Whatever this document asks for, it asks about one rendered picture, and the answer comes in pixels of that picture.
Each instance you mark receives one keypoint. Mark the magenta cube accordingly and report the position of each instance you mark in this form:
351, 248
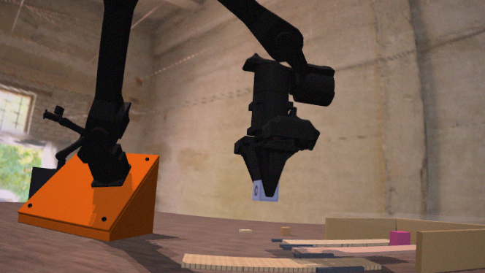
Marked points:
399, 238

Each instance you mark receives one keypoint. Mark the light blue labelled cube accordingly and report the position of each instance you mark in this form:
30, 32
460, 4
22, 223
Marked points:
259, 194

